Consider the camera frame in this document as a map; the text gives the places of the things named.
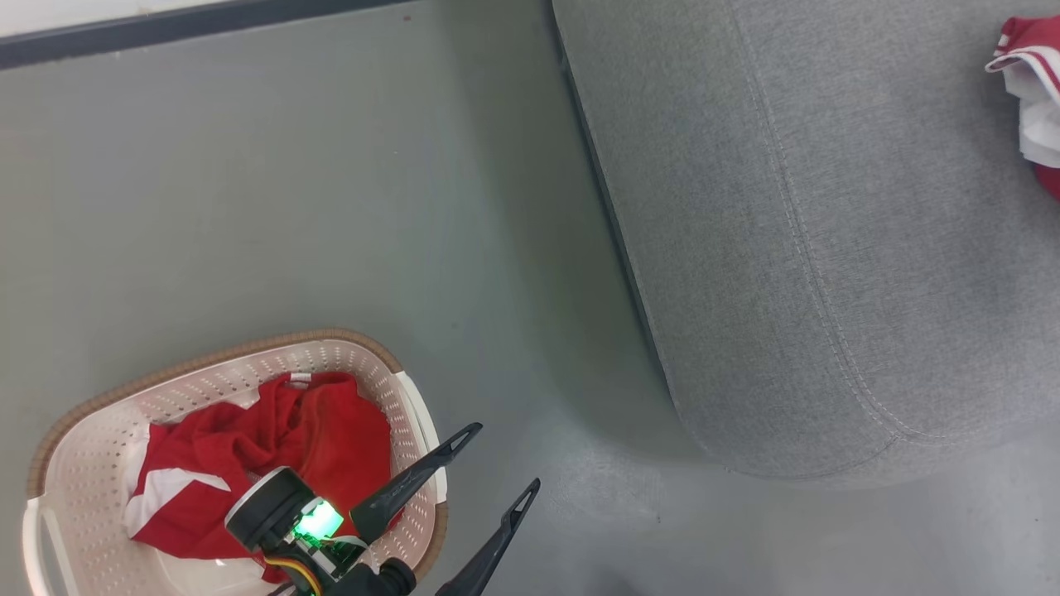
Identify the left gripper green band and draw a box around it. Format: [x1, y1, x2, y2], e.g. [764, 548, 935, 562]
[286, 422, 542, 596]

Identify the red garment with white band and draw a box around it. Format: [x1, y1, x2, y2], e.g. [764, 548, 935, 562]
[124, 371, 407, 584]

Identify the red white striped trim garment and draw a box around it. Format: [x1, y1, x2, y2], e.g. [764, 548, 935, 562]
[984, 15, 1060, 204]

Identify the grey fabric sofa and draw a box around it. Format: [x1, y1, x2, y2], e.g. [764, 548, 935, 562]
[551, 0, 1060, 485]

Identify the cream perforated laundry basket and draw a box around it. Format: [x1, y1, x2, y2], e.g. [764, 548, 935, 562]
[21, 329, 450, 596]

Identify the dark grey baseboard strip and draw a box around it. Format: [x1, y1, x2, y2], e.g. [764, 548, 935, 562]
[0, 0, 415, 71]

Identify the yellow orange gripper cable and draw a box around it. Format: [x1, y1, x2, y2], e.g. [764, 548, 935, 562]
[263, 553, 325, 596]

